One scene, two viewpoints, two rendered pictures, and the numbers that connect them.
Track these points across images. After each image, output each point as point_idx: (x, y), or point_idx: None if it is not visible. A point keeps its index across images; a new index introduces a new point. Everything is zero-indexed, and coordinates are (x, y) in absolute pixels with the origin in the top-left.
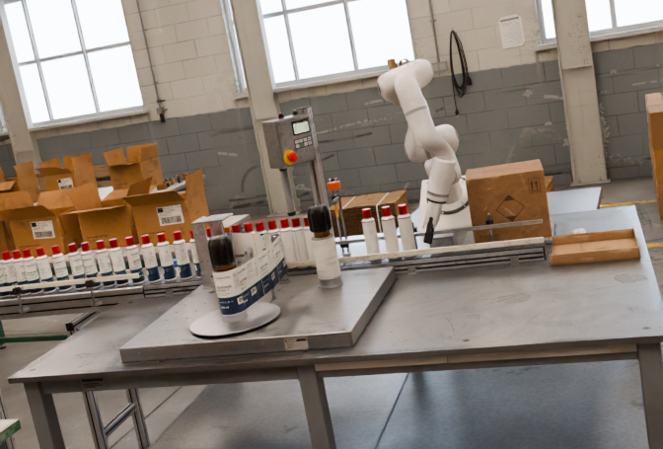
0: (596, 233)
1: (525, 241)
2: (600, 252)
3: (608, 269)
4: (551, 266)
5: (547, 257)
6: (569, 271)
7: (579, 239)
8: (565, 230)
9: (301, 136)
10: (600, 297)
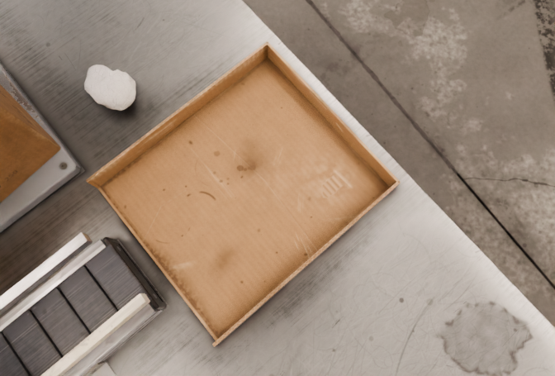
0: (191, 105)
1: (99, 341)
2: (324, 249)
3: (386, 305)
4: (221, 349)
5: (148, 277)
6: (303, 364)
7: (155, 138)
8: (35, 54)
9: None
10: None
